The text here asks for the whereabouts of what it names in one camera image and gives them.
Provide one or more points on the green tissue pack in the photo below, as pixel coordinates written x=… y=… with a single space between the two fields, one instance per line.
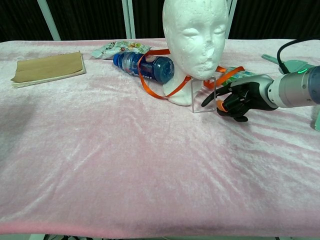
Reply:
x=246 y=74

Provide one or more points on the white foam mannequin head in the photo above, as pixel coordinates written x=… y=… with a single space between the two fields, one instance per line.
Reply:
x=195 y=45

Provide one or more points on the blue plastic drink bottle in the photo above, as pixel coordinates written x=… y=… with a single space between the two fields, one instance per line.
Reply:
x=160 y=67

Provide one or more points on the black background curtain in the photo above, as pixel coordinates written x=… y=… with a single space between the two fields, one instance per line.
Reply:
x=95 y=17

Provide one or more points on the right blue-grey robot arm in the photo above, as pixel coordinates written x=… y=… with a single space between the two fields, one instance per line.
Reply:
x=295 y=87

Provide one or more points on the brown paper notebook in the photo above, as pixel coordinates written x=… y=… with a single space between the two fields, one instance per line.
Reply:
x=47 y=66

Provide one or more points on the clear badge holder silver frame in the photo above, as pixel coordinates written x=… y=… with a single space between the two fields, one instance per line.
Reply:
x=203 y=110

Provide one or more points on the pink velvet table cloth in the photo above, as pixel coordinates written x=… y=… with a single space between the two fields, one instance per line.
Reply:
x=125 y=162

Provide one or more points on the slanted white frame post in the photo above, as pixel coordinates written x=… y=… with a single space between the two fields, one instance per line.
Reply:
x=48 y=20
x=232 y=15

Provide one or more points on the light green snack bag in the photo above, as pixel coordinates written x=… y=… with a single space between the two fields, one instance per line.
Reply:
x=117 y=47

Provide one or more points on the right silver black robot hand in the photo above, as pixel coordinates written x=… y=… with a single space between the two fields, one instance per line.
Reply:
x=250 y=92

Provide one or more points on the upright white frame post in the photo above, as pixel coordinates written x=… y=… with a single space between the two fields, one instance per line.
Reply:
x=128 y=17

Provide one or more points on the mint green hand brush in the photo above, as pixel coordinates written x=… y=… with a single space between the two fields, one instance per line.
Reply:
x=295 y=65

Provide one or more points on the mint green plastic object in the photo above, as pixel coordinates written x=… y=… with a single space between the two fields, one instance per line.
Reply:
x=317 y=120

